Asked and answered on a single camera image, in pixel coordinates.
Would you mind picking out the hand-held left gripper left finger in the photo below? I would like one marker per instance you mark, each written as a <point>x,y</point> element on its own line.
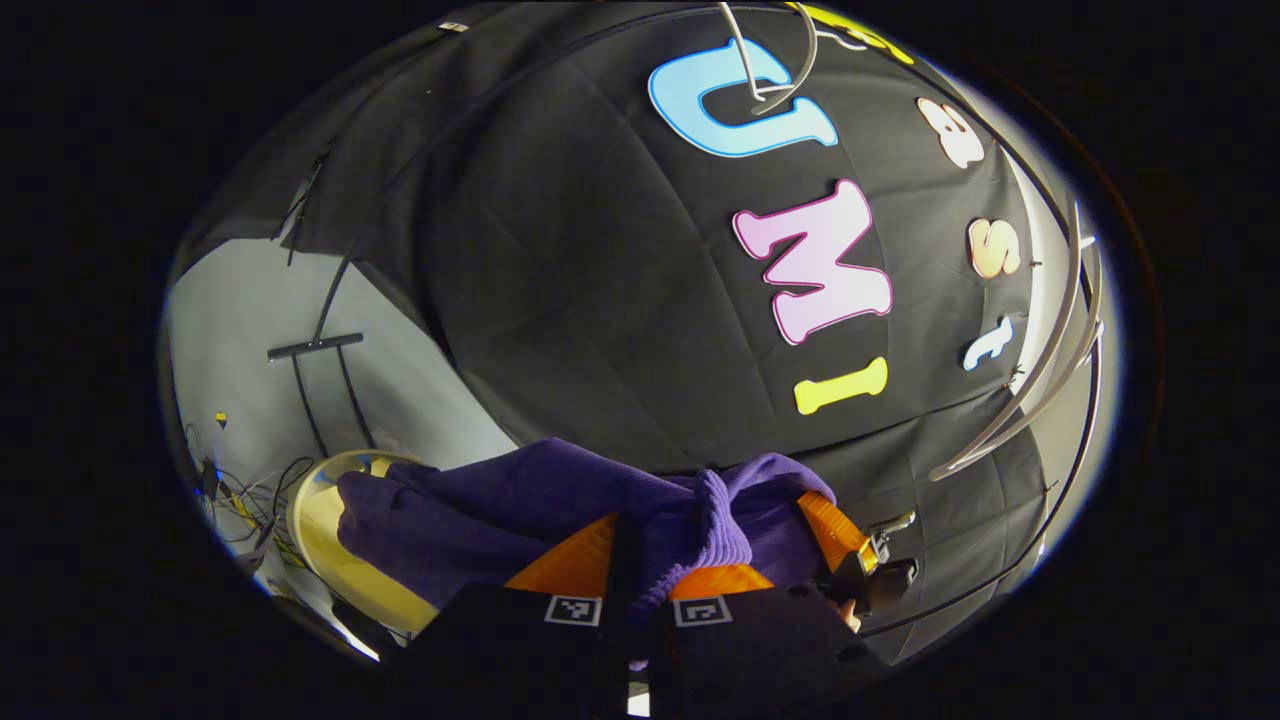
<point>520,640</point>

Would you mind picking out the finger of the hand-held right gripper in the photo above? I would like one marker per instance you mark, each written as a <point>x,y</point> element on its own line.
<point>835,530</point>

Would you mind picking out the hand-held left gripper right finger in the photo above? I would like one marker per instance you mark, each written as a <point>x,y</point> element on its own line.
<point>770,650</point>

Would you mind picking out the purple ribbed jacket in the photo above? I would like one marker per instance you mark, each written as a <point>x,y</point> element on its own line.
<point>500,520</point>

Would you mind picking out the yellow laundry hamper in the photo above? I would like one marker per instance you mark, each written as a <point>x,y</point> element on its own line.
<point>320,540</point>

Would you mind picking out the white clothes hanger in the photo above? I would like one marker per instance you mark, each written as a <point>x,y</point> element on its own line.
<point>1040,380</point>
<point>745,60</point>

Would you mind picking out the black clothes rack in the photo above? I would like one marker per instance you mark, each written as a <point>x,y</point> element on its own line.
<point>315,347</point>

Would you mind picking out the empty white clothes hanger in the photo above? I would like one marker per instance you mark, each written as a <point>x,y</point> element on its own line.
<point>745,60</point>

